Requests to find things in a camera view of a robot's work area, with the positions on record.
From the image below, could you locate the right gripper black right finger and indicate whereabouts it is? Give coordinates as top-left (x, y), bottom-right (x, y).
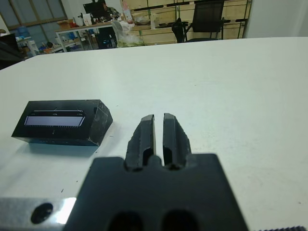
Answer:
top-left (162, 112), bottom-right (193, 171)

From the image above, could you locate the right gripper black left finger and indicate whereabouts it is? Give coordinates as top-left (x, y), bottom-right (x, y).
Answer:
top-left (124, 114), bottom-right (157, 172)

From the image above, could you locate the black box lid camera print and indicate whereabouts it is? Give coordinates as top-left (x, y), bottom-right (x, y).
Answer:
top-left (11, 98), bottom-right (114, 147)

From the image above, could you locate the brown cardboard box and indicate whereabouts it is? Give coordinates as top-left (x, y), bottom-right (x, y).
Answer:
top-left (56, 19), bottom-right (77, 29)

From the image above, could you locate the large crinkled plastic bag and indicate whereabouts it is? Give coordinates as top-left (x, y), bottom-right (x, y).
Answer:
top-left (112, 20), bottom-right (145, 48)

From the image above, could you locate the wooden shelf unit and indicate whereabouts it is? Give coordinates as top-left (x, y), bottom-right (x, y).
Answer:
top-left (129, 0), bottom-right (251, 45)

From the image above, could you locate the white work desk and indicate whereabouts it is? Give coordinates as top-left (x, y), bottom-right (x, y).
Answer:
top-left (55, 20), bottom-right (116, 52)

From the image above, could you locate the black office chair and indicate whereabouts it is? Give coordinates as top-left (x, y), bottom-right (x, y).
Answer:
top-left (185, 0), bottom-right (227, 43)

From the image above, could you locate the seated person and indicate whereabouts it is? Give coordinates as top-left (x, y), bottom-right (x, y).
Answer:
top-left (97, 0), bottom-right (120, 19)

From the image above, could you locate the black computer monitor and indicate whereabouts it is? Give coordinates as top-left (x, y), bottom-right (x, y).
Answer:
top-left (83, 1), bottom-right (106, 19)

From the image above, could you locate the white water dispenser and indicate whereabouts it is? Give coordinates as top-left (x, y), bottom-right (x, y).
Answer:
top-left (26, 39), bottom-right (39, 57)

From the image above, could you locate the blue water jug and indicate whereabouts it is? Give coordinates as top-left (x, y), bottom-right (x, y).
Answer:
top-left (15, 26), bottom-right (31, 39)

